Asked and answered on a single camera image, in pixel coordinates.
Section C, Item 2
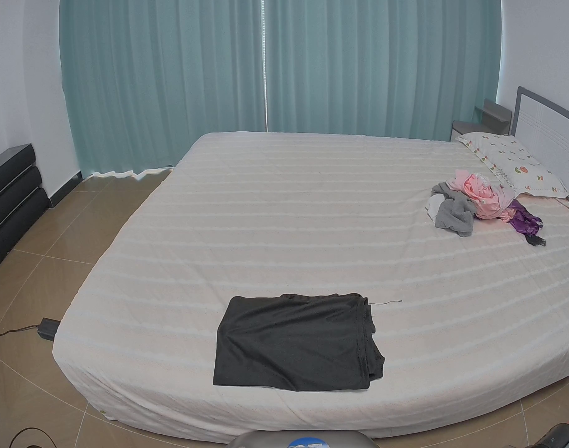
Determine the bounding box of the black T-shirt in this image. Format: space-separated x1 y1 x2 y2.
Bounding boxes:
213 292 402 392

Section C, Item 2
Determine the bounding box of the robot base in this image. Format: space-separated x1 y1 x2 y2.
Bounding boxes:
226 430 378 448

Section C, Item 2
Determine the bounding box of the bed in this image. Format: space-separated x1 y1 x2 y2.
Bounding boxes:
51 86 569 440

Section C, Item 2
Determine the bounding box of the white garment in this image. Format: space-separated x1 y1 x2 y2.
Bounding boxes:
425 194 446 220

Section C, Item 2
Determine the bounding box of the pink garment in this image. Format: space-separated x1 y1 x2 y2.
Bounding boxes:
447 169 517 223

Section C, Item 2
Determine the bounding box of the grey bedside table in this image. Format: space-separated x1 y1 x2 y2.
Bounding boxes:
451 99 513 142

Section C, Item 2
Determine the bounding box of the white printed pillow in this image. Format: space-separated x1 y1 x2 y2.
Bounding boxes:
456 132 569 198

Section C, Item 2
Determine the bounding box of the purple garment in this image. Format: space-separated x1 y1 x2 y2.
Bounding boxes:
508 199 545 234

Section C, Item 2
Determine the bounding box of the black power adapter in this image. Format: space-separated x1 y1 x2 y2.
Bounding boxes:
37 317 62 340

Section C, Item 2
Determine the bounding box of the black chest of drawers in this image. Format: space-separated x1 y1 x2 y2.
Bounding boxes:
0 144 49 281

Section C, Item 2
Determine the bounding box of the black cable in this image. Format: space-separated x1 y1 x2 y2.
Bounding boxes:
10 427 57 448
0 325 42 342

